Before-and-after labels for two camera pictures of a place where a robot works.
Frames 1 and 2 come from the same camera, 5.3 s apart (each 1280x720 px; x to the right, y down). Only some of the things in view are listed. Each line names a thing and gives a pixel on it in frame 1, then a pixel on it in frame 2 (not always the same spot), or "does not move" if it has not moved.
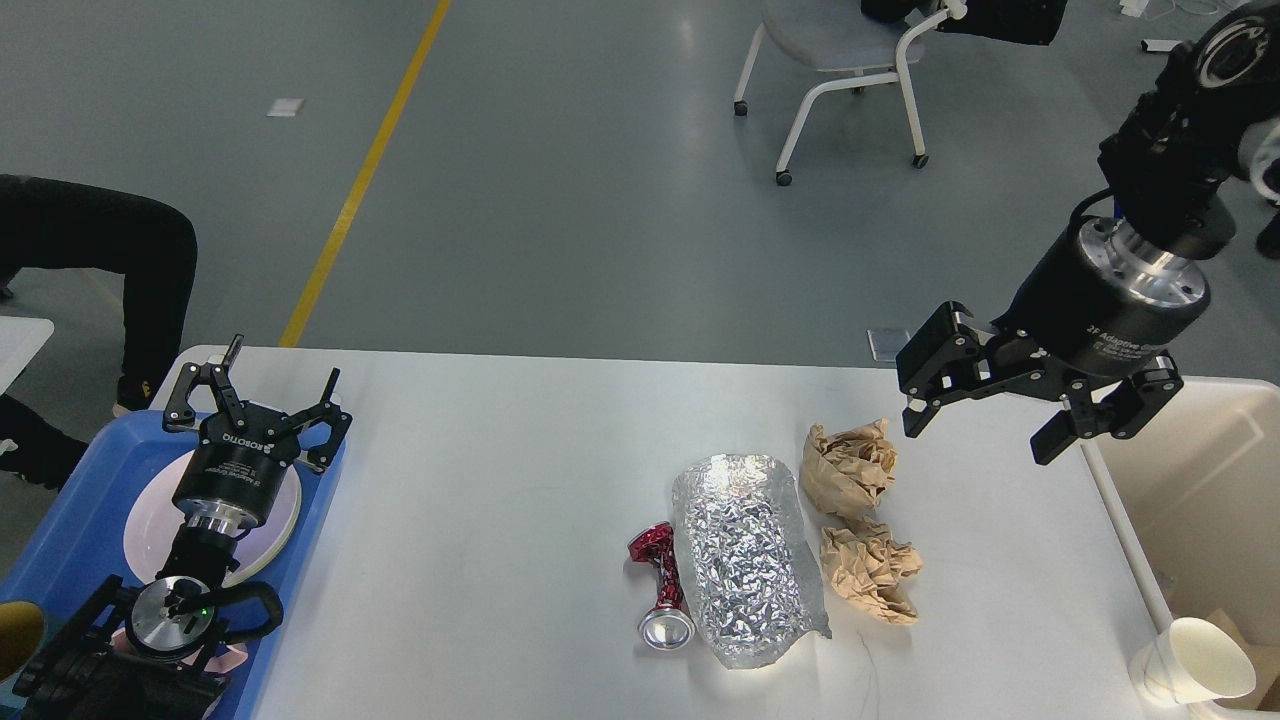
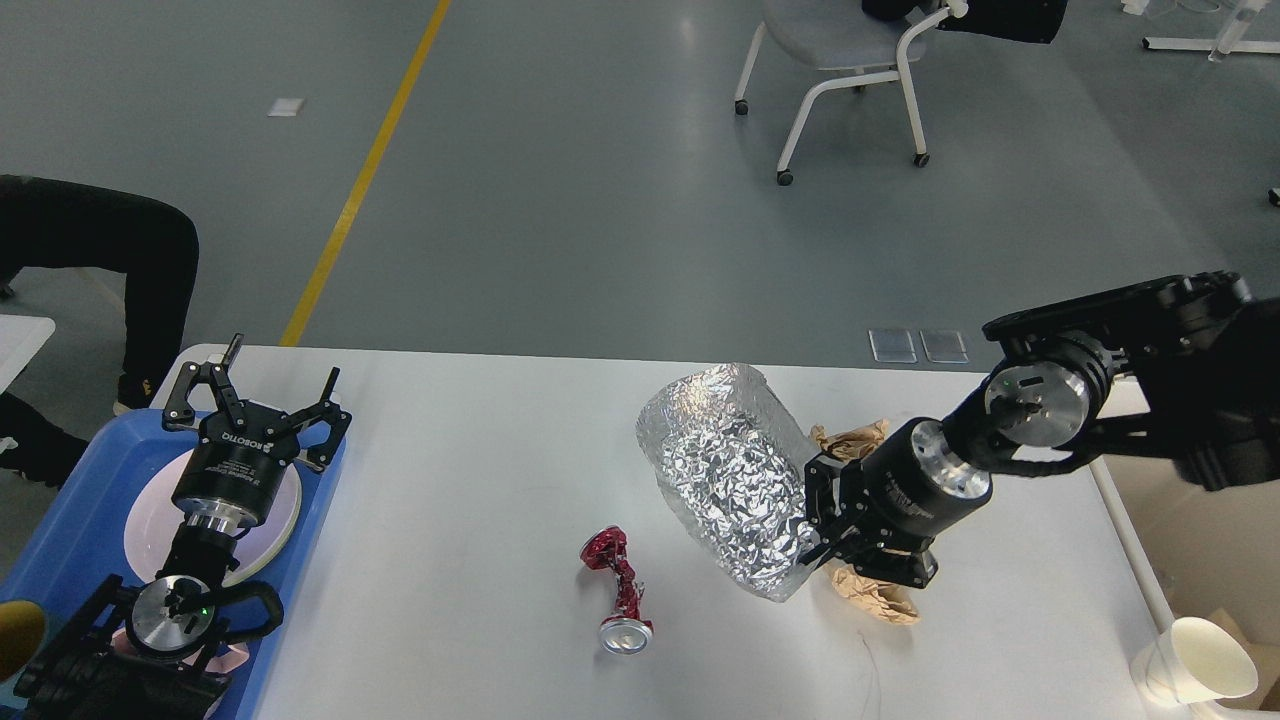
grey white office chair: (836, 35) does not move
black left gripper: (236, 476) does not move
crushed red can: (670, 626) → (625, 631)
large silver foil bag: (749, 568) → (730, 470)
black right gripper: (1105, 300) → (900, 494)
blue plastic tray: (73, 541) does not move
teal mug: (21, 626) does not move
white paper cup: (1188, 661) does not move
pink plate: (154, 523) does not move
